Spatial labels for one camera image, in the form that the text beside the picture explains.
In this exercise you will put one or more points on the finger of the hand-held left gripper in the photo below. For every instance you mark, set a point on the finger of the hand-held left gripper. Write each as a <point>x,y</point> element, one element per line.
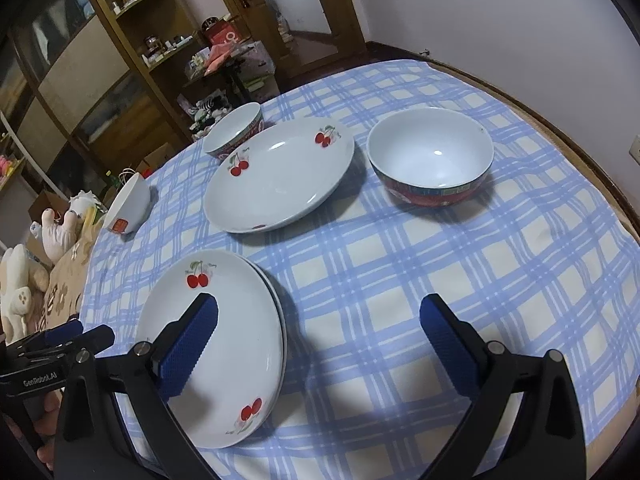
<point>92,337</point>
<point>62,332</point>

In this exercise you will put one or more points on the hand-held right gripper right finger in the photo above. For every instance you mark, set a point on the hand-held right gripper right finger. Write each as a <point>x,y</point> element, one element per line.
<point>447,345</point>

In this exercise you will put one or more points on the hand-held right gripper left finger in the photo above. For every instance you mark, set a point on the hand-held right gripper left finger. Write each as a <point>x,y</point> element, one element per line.
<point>190,345</point>

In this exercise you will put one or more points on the white cherry print plate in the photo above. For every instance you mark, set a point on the white cherry print plate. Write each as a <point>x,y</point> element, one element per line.
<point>280,180</point>
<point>235,320</point>
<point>276,296</point>

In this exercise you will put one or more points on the white bowl with red label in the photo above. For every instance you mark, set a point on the white bowl with red label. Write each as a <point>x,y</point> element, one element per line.
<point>127,200</point>

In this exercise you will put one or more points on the red patterned bowl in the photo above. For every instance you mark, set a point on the red patterned bowl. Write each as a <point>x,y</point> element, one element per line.
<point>430,150</point>
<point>232,125</point>

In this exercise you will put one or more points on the person's left hand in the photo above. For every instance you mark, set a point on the person's left hand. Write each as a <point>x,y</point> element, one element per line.
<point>47,415</point>

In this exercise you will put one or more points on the cream plush toy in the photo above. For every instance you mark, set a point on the cream plush toy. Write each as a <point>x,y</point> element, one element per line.
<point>20,290</point>

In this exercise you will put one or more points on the brown floral blanket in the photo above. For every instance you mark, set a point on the brown floral blanket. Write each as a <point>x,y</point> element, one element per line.
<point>70,270</point>

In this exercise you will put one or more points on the blue checked cloth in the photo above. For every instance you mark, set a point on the blue checked cloth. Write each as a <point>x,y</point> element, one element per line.
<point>400,270</point>

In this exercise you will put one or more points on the white plush doll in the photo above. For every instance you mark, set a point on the white plush doll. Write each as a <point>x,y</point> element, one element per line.
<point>65,225</point>

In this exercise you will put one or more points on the open cardboard box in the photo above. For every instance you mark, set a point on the open cardboard box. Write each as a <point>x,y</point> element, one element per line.
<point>45,205</point>

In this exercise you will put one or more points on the red paper bag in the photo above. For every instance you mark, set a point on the red paper bag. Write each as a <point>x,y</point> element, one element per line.
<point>147,175</point>

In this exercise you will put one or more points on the white shelf rack with figures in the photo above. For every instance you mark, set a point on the white shelf rack with figures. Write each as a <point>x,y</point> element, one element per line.
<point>12,160</point>

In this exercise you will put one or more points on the brown cardboard box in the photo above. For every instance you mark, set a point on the brown cardboard box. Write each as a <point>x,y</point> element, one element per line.
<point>155,157</point>

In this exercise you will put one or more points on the wicker basket with socks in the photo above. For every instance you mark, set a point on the wicker basket with socks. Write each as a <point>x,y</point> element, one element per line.
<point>210,115</point>

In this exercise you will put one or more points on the wooden wardrobe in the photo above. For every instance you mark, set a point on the wooden wardrobe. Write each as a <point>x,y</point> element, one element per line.
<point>75,70</point>

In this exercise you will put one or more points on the small side table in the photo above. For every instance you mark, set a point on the small side table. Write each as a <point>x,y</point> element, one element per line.
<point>225,67</point>

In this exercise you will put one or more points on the clear plastic storage box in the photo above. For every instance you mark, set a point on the clear plastic storage box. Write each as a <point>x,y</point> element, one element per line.
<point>260,67</point>

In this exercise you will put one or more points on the pink cloth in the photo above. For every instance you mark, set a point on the pink cloth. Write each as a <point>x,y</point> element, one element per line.
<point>222,55</point>

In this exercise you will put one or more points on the red box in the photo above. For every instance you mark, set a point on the red box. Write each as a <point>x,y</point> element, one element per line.
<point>222,34</point>

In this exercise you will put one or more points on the wooden corner shelf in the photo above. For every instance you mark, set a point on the wooden corner shelf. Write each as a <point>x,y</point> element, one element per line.
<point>145,10</point>

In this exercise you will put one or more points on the wooden door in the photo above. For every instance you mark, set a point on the wooden door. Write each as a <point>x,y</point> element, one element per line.
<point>310,10</point>

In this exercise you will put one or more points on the wall socket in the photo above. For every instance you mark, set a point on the wall socket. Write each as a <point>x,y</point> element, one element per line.
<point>635,150</point>

